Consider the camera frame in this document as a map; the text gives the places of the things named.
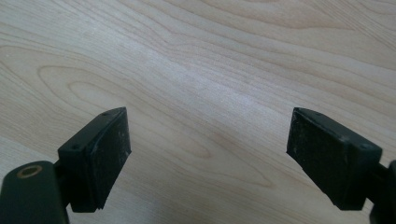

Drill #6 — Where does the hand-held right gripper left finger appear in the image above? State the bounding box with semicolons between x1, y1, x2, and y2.
57;106;133;214

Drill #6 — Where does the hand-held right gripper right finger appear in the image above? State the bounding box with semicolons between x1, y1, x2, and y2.
286;106;383;211

